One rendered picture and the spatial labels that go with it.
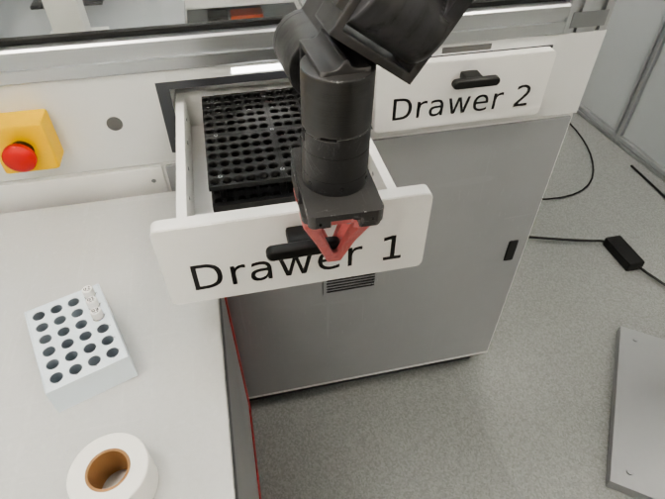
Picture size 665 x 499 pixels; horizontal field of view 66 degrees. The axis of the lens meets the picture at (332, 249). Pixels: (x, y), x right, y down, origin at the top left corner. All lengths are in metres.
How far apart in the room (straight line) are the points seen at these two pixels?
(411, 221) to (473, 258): 0.61
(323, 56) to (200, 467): 0.39
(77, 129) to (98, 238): 0.16
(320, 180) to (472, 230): 0.70
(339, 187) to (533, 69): 0.54
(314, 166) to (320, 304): 0.72
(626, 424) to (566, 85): 0.91
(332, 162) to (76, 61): 0.46
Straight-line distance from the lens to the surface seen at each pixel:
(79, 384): 0.61
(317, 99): 0.39
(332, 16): 0.38
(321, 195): 0.44
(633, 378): 1.66
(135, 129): 0.82
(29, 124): 0.79
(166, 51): 0.76
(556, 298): 1.80
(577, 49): 0.96
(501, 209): 1.09
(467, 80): 0.82
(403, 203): 0.54
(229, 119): 0.73
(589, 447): 1.53
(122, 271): 0.74
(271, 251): 0.50
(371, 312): 1.19
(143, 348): 0.65
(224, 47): 0.76
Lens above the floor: 1.26
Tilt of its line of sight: 44 degrees down
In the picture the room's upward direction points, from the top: straight up
